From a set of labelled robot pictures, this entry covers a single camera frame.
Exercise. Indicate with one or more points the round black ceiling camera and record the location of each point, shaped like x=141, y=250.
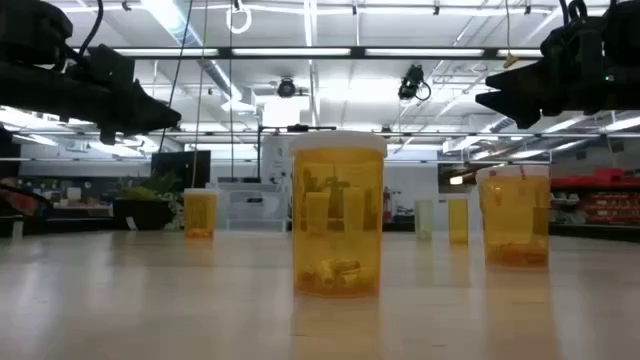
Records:
x=286, y=87

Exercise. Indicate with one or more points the small clear pill bottle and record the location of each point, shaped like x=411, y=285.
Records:
x=424, y=220

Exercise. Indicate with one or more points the black overhead rig camera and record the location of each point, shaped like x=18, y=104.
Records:
x=412, y=82

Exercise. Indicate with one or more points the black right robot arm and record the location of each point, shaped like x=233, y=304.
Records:
x=625, y=50

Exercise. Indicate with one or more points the black overhead light bar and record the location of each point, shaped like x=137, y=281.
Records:
x=225, y=52

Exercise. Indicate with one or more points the slim yellow pill bottle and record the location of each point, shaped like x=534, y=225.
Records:
x=458, y=222

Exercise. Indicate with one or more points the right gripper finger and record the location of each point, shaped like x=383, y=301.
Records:
x=522, y=79
x=510, y=101

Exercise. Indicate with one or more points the potted green succulent plant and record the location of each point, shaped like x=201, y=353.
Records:
x=142, y=215

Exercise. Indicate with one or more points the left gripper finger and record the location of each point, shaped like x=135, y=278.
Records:
x=147, y=102
x=160, y=120

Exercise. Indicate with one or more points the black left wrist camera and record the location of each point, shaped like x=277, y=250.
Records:
x=112, y=65

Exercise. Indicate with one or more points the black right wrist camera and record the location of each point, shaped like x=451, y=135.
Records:
x=570, y=45

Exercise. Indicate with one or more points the medium amber pill bottle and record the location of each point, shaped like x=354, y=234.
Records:
x=200, y=215

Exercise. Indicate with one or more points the large amber orange-pill bottle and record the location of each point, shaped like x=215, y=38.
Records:
x=513, y=225

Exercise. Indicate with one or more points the large amber capsule pill bottle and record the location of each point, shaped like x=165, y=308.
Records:
x=337, y=225

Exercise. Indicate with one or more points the white cabinet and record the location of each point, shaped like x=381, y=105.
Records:
x=275, y=155

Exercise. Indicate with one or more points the red fire extinguisher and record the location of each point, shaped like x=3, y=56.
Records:
x=387, y=205

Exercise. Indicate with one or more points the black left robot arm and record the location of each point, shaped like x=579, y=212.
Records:
x=35, y=90

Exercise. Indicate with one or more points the person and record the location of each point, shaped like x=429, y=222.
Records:
x=22, y=202

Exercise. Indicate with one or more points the black monitor screen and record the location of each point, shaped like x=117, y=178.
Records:
x=180, y=167

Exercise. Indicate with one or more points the yellow hanging tag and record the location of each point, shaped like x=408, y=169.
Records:
x=510, y=61

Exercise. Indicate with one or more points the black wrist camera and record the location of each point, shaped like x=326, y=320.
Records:
x=112, y=65
x=570, y=45

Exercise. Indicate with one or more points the red storage shelf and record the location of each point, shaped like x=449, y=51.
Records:
x=610, y=205

